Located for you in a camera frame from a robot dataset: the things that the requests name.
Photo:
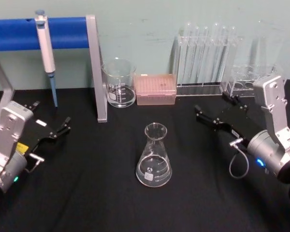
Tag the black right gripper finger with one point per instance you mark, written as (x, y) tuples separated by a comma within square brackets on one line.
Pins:
[(235, 100), (206, 118)]

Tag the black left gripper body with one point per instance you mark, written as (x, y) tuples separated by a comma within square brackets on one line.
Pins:
[(42, 131)]

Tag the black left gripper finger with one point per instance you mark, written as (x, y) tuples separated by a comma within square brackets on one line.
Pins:
[(33, 105), (64, 128)]

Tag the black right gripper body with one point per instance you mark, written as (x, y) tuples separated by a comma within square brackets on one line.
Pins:
[(239, 123)]

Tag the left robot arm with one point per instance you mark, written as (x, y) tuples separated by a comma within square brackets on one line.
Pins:
[(8, 135)]

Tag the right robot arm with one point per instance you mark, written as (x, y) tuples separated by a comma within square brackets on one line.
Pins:
[(273, 145)]

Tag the low clear acrylic rack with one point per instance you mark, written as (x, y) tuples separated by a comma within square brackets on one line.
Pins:
[(239, 84)]

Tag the clear acrylic tube rack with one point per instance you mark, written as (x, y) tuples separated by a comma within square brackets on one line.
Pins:
[(198, 89)]

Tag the white and blue pipette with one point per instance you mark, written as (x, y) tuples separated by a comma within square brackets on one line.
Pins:
[(46, 53)]

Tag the clear test tube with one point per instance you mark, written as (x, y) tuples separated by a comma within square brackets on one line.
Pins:
[(232, 46), (188, 43), (205, 46), (216, 43), (197, 46), (224, 46)]

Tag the pink pipette tip box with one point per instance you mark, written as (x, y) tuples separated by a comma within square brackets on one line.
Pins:
[(155, 89)]

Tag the clear glass beaker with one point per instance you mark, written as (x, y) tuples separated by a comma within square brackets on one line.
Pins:
[(120, 96)]

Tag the black table cloth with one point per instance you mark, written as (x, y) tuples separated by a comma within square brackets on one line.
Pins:
[(91, 193)]

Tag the clear glass conical flask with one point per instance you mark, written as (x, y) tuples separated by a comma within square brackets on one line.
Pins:
[(154, 169)]

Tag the blue bar pipette stand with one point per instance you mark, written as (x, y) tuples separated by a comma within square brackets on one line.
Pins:
[(67, 32)]

